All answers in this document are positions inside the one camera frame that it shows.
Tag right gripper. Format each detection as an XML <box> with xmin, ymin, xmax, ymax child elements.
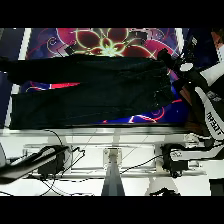
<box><xmin>157</xmin><ymin>48</ymin><xmax>175</xmax><ymax>69</ymax></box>

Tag black pants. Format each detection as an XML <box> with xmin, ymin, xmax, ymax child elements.
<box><xmin>0</xmin><ymin>54</ymin><xmax>177</xmax><ymax>130</ymax></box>

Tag black cable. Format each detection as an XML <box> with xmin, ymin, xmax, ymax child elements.
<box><xmin>39</xmin><ymin>129</ymin><xmax>87</xmax><ymax>197</ymax></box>
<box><xmin>119</xmin><ymin>153</ymin><xmax>165</xmax><ymax>175</ymax></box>

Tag silver frame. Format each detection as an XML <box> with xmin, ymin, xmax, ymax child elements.
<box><xmin>0</xmin><ymin>127</ymin><xmax>224</xmax><ymax>197</ymax></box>

